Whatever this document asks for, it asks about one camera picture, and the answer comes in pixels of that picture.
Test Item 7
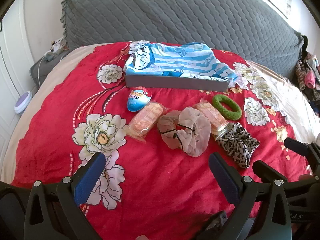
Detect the small orange biscuit packet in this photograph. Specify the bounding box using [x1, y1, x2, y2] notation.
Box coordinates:
[194, 99, 229, 139]

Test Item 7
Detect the grey tray with Doraemon cloth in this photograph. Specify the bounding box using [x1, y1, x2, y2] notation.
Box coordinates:
[124, 41, 238, 85]

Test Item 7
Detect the grey quilted pillow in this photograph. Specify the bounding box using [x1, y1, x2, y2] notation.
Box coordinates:
[61, 0, 304, 78]

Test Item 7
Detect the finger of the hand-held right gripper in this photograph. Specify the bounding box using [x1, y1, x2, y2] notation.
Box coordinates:
[252, 160, 288, 182]
[284, 137, 320, 165]

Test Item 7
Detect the small floral ornament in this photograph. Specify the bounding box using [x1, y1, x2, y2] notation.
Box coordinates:
[50, 40, 67, 55]

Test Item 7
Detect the egg-shaped blue snack pack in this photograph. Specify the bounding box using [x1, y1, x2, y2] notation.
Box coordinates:
[127, 86, 153, 112]

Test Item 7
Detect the large orange biscuit packet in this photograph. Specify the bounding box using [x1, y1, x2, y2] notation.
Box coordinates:
[125, 101, 169, 143]

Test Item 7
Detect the grey nightstand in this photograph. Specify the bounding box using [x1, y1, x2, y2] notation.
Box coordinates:
[30, 51, 70, 88]

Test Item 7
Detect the white and purple round device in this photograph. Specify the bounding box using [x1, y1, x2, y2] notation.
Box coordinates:
[14, 91, 32, 114]

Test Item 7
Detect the pile of clothes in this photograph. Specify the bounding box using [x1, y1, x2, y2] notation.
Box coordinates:
[294, 35, 320, 117]

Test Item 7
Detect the red floral bedsheet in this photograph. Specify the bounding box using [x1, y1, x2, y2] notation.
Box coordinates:
[0, 41, 320, 240]

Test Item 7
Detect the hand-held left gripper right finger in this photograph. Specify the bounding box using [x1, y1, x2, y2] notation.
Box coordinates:
[209, 152, 293, 240]

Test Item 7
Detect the white panelled door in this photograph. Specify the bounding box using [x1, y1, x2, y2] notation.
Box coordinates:
[0, 0, 35, 135]

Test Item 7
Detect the white cable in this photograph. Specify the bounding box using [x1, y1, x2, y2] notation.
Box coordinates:
[37, 51, 54, 85]

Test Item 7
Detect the leopard print scrunchie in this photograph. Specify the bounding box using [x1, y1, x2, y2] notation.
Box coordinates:
[215, 122, 260, 169]

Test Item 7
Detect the green fuzzy hair tie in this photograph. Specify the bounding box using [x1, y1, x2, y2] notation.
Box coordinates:
[212, 94, 242, 120]

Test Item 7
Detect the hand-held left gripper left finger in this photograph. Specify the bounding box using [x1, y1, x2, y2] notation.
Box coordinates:
[24, 151, 107, 240]

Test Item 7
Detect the beige sheer scrunchie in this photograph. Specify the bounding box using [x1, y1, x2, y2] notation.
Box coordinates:
[157, 107, 212, 157]

